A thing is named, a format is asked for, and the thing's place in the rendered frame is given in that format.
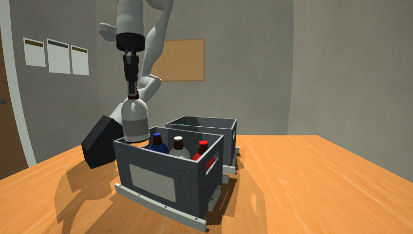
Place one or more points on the white bottle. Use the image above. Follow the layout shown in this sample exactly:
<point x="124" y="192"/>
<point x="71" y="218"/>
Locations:
<point x="178" y="149"/>
<point x="135" y="120"/>

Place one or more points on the dark grey plastic crate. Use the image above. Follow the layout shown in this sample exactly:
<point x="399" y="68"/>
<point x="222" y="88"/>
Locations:
<point x="183" y="184"/>
<point x="211" y="125"/>

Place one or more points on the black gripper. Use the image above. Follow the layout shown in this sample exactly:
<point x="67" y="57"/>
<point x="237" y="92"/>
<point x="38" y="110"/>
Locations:
<point x="131" y="43"/>

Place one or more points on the red bottle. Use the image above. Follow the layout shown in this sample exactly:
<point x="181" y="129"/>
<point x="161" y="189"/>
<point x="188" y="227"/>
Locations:
<point x="202" y="148"/>

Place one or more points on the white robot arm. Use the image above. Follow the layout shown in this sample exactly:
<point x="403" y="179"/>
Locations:
<point x="130" y="19"/>

